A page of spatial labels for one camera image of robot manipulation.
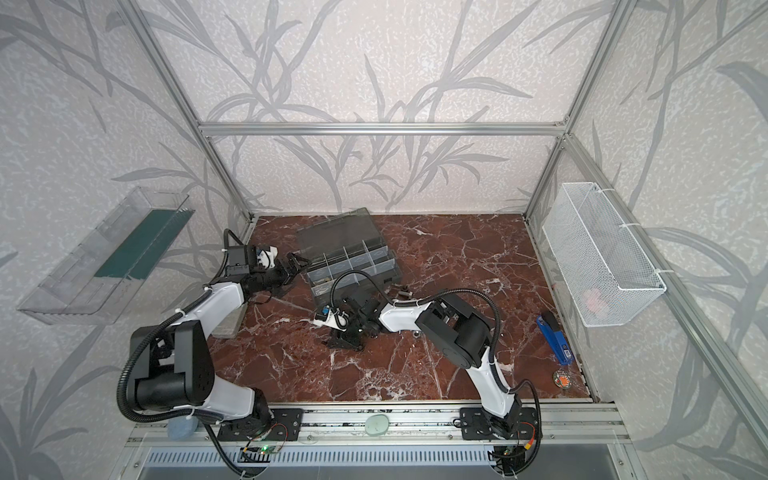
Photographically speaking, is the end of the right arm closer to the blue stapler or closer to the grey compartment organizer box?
the grey compartment organizer box

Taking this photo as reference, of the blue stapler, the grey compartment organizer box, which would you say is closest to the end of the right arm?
the grey compartment organizer box

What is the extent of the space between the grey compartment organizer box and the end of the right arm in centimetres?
18

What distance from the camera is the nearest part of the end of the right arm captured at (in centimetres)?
73

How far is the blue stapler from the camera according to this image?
2.76 ft

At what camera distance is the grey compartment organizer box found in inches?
39.6

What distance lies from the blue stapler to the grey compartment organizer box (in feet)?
1.54

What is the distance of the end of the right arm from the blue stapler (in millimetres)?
525
